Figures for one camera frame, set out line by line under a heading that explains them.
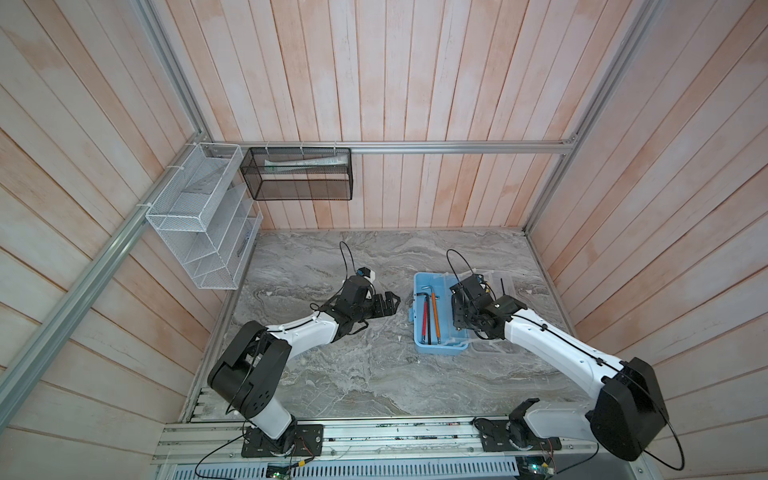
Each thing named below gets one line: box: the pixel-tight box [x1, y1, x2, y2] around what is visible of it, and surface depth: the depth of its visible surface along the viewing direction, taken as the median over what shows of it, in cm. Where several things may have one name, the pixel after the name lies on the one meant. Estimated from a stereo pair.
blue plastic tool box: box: [408, 272, 469, 355], surface depth 95 cm
